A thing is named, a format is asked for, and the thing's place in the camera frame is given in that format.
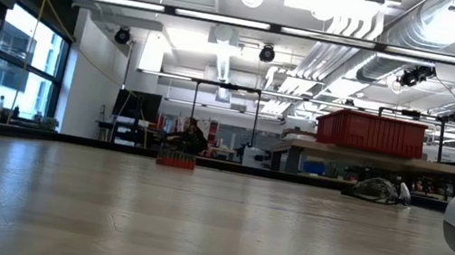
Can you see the small red ribbed holder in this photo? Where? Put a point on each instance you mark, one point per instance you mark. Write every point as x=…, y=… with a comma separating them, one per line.
x=176, y=161

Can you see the person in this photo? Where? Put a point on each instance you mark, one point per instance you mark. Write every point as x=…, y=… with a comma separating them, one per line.
x=191, y=138

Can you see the black hanging spotlight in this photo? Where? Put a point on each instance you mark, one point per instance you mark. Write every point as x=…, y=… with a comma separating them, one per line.
x=267, y=53
x=122, y=36

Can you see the red ribbed plastic bin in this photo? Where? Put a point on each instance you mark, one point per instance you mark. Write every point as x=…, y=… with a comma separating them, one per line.
x=368, y=134

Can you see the black monitor desk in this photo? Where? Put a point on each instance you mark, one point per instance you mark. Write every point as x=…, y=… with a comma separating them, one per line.
x=131, y=130

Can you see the black background rig frame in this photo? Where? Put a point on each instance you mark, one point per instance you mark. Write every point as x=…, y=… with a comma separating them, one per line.
x=225, y=86

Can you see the blue box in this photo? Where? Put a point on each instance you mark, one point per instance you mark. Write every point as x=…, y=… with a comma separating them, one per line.
x=313, y=167

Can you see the black computer monitor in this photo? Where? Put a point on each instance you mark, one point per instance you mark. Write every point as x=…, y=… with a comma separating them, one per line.
x=137, y=106

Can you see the white ceiling pipe bundle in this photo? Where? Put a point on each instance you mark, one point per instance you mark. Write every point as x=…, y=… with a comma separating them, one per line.
x=336, y=48

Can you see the wooden workbench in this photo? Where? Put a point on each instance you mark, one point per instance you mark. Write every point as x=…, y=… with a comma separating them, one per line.
x=378, y=158

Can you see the white ceiling air unit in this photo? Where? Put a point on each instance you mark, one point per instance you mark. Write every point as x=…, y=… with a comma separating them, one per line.
x=334, y=4

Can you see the silver round ceiling duct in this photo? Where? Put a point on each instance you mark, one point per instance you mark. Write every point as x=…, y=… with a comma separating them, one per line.
x=436, y=23

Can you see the black ceiling camera cluster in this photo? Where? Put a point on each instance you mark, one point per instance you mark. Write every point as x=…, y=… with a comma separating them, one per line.
x=414, y=77

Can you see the black camera stand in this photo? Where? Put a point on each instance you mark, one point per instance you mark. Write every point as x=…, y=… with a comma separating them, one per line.
x=440, y=143

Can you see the long linear ceiling light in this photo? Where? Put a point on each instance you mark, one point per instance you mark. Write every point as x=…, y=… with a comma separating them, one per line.
x=162, y=74
x=221, y=19

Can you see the white pedestal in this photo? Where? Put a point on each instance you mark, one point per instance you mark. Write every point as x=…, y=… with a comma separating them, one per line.
x=253, y=157

